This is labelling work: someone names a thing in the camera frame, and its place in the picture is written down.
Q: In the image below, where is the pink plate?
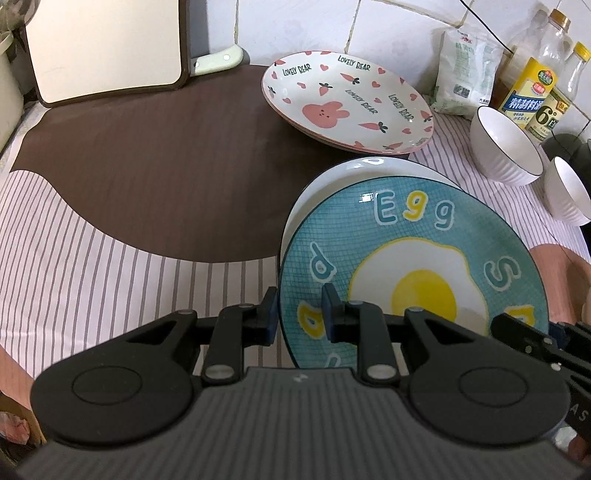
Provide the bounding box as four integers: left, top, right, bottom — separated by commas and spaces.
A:
264, 92, 432, 156

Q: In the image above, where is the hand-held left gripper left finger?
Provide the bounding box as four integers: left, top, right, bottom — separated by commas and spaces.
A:
124, 286, 280, 387

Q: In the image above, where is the dark round object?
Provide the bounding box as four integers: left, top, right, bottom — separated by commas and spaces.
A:
542, 133, 591, 160

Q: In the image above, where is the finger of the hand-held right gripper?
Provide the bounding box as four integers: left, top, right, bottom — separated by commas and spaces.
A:
489, 313, 570, 370

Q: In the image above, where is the yellow label cooking wine bottle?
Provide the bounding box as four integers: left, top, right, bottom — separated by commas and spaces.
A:
499, 8, 573, 131

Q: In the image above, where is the pale green handled knife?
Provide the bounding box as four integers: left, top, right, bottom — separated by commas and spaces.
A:
191, 44, 250, 77

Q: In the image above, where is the thin black wall cable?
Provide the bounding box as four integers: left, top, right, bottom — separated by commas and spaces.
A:
456, 0, 513, 52

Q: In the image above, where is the plain white plate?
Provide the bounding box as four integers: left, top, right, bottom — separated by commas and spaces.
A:
281, 156, 462, 259

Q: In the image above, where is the white cutting board brown edge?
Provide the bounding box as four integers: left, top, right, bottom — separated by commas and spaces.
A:
23, 0, 192, 109

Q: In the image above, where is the clear oil bottle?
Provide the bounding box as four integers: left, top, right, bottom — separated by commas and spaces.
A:
495, 8, 552, 112

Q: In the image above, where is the white bunny carrot print plate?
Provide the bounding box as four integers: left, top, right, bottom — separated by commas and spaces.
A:
261, 50, 435, 154

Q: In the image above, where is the teal fried egg print plate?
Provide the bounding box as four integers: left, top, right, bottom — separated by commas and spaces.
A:
278, 176, 551, 370

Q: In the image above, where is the clear vinegar bottle yellow cap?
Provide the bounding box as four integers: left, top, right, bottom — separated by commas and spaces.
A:
525, 41, 591, 142

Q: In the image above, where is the white ribbed bowl black rim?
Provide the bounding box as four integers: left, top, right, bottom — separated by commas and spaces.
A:
470, 105, 546, 186
542, 156, 591, 227

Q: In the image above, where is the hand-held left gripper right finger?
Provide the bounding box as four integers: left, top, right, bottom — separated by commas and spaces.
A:
321, 282, 495, 386

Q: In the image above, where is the white seasoning bag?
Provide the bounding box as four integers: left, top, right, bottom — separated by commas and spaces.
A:
431, 27, 504, 116

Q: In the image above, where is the white rice cooker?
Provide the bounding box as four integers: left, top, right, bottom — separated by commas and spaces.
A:
0, 21, 28, 148

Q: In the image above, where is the striped brown printed tablecloth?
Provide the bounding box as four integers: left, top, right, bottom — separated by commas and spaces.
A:
0, 62, 591, 416

